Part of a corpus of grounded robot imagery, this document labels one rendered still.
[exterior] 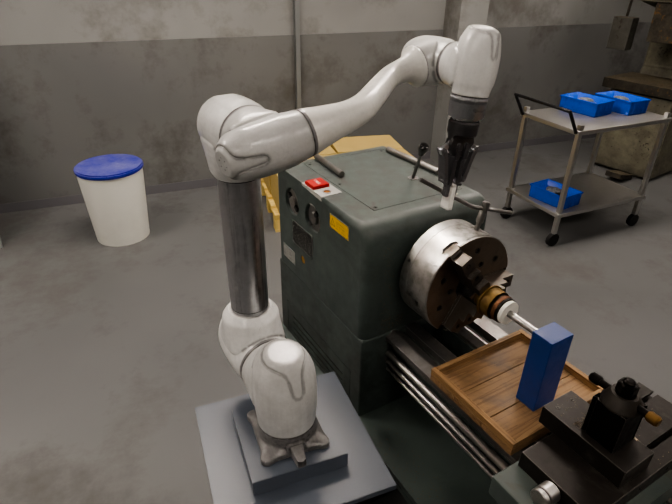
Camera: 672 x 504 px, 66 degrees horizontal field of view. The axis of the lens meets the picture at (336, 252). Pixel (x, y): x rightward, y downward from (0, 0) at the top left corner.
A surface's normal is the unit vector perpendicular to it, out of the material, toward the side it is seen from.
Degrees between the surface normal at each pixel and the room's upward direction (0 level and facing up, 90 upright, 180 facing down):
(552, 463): 0
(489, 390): 0
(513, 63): 90
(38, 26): 90
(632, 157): 90
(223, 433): 0
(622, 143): 90
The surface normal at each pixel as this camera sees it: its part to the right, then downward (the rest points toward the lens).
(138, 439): 0.01, -0.87
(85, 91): 0.37, 0.47
